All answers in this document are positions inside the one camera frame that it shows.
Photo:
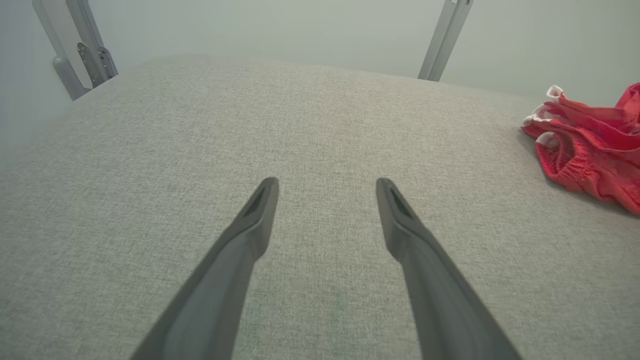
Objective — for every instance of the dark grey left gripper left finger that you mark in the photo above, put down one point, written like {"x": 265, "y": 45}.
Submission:
{"x": 220, "y": 285}

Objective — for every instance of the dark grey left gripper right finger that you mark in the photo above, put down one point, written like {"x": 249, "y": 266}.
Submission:
{"x": 440, "y": 295}

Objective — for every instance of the grey partition foot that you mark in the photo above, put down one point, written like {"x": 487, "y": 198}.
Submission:
{"x": 70, "y": 80}

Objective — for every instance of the red shorts white trim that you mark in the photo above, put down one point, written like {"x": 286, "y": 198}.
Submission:
{"x": 595, "y": 155}

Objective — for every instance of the grey partition post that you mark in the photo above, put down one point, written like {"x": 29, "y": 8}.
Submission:
{"x": 445, "y": 40}
{"x": 82, "y": 20}

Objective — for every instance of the dark metal bracket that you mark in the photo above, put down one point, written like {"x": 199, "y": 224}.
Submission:
{"x": 97, "y": 62}

